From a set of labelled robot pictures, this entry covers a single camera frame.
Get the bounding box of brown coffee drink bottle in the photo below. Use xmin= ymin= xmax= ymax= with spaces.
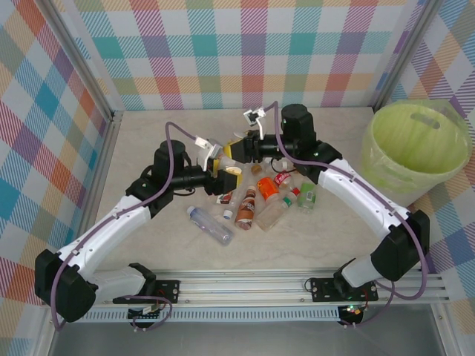
xmin=235 ymin=185 xmax=260 ymax=231

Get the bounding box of red soda can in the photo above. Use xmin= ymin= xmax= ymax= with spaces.
xmin=273 ymin=171 xmax=298 ymax=191

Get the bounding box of clear water bottle white cap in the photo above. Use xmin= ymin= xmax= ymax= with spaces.
xmin=186 ymin=205 xmax=236 ymax=246

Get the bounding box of waste bin with green liner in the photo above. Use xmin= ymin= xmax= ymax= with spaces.
xmin=360 ymin=99 xmax=471 ymax=207

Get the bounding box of small clear plastic bottle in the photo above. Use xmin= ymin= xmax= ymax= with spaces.
xmin=219 ymin=154 xmax=243 ymax=174

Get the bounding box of orange label juice bottle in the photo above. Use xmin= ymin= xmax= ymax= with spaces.
xmin=257 ymin=176 xmax=281 ymax=205

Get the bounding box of clear bottle green white cap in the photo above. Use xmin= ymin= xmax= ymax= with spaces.
xmin=255 ymin=197 xmax=293 ymax=233

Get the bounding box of clear bottle red white cap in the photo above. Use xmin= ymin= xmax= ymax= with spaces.
xmin=277 ymin=187 xmax=301 ymax=203

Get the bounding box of green label plastic bottle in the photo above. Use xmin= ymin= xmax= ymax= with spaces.
xmin=298 ymin=182 xmax=318 ymax=214

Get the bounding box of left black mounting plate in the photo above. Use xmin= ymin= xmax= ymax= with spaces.
xmin=154 ymin=280 xmax=182 ymax=304

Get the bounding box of black mounting plate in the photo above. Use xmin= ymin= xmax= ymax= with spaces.
xmin=309 ymin=276 xmax=380 ymax=302
xmin=154 ymin=280 xmax=182 ymax=304

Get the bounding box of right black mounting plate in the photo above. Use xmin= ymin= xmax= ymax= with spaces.
xmin=309 ymin=276 xmax=380 ymax=302

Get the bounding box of left small circuit board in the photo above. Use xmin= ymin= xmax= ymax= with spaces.
xmin=128 ymin=303 xmax=165 ymax=322

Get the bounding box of small circuit board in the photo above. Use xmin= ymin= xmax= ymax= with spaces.
xmin=339 ymin=303 xmax=367 ymax=317
xmin=128 ymin=303 xmax=165 ymax=322

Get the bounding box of right small circuit board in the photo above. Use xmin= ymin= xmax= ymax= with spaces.
xmin=339 ymin=303 xmax=367 ymax=317

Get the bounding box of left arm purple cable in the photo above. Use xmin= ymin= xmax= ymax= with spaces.
xmin=51 ymin=121 xmax=198 ymax=332

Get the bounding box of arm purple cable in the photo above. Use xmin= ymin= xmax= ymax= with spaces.
xmin=263 ymin=101 xmax=431 ymax=328
xmin=51 ymin=121 xmax=198 ymax=332

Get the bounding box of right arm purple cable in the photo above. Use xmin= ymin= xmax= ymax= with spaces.
xmin=263 ymin=101 xmax=431 ymax=328

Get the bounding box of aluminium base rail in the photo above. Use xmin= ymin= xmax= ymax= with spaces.
xmin=92 ymin=269 xmax=451 ymax=309

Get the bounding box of aluminium frame post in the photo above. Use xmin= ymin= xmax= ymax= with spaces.
xmin=43 ymin=0 xmax=124 ymax=125
xmin=373 ymin=0 xmax=441 ymax=109

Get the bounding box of white slotted cable duct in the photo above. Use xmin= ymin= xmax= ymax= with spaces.
xmin=84 ymin=309 xmax=343 ymax=324

